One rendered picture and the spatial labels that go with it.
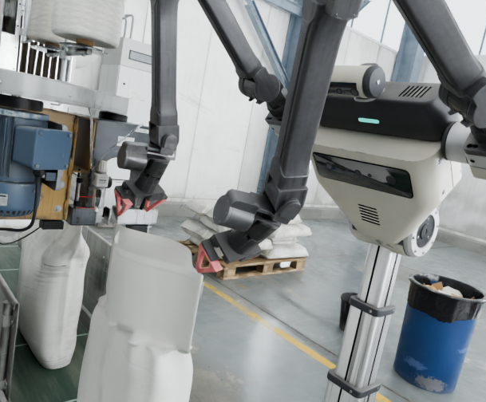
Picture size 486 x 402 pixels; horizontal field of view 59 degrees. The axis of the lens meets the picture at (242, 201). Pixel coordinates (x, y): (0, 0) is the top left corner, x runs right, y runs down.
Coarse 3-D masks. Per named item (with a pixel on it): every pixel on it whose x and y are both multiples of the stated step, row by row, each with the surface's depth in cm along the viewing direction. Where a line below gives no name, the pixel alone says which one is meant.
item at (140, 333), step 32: (128, 256) 108; (160, 256) 128; (128, 288) 109; (160, 288) 106; (192, 288) 103; (96, 320) 125; (128, 320) 110; (160, 320) 107; (192, 320) 103; (96, 352) 122; (128, 352) 109; (160, 352) 106; (96, 384) 121; (128, 384) 108; (160, 384) 105
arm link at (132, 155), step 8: (168, 136) 108; (128, 144) 106; (136, 144) 108; (144, 144) 110; (152, 144) 114; (168, 144) 109; (120, 152) 109; (128, 152) 107; (136, 152) 108; (144, 152) 109; (160, 152) 109; (168, 152) 110; (120, 160) 109; (128, 160) 107; (136, 160) 108; (144, 160) 109; (128, 168) 108; (136, 168) 109
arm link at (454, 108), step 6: (450, 96) 80; (456, 96) 78; (450, 102) 80; (456, 102) 78; (462, 102) 77; (468, 102) 76; (450, 108) 82; (456, 108) 79; (462, 108) 77; (450, 114) 82; (462, 114) 78; (462, 120) 80; (468, 120) 78; (468, 126) 79
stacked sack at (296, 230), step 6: (282, 228) 448; (288, 228) 454; (294, 228) 461; (300, 228) 467; (306, 228) 475; (276, 234) 440; (282, 234) 446; (288, 234) 453; (294, 234) 460; (300, 234) 466; (306, 234) 476
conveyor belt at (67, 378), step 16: (0, 256) 263; (16, 256) 267; (0, 272) 240; (16, 272) 244; (16, 288) 224; (16, 336) 180; (80, 336) 190; (16, 352) 169; (80, 352) 177; (16, 368) 159; (32, 368) 161; (64, 368) 164; (80, 368) 166; (16, 384) 151; (32, 384) 152; (48, 384) 154; (64, 384) 155; (16, 400) 143; (32, 400) 144; (48, 400) 146; (64, 400) 147
